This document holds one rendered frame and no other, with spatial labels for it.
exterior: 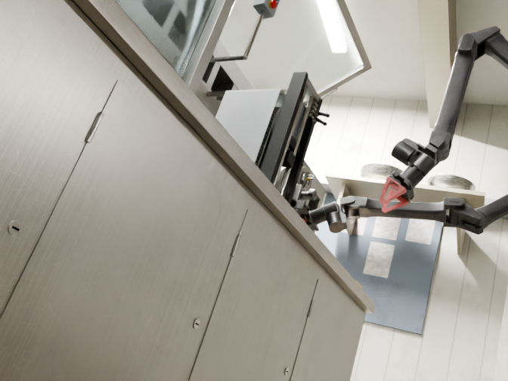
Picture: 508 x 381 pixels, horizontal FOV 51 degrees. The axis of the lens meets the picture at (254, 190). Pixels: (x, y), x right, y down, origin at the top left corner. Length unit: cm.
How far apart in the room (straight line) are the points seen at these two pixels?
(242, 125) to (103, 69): 105
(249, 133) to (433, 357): 299
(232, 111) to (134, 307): 111
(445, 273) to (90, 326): 391
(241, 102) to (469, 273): 307
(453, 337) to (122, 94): 385
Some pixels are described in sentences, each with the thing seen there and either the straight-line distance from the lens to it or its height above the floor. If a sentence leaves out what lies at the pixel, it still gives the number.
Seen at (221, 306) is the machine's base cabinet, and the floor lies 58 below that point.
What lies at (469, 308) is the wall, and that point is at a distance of 455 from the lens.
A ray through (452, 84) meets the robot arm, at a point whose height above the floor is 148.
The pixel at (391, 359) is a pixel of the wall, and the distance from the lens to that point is 448.
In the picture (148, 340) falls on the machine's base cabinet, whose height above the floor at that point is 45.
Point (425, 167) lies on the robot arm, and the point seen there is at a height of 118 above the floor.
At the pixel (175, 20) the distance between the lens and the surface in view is 114.
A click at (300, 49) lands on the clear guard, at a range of 238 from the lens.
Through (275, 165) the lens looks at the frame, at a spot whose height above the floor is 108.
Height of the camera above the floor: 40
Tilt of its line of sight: 21 degrees up
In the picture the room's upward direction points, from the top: 19 degrees clockwise
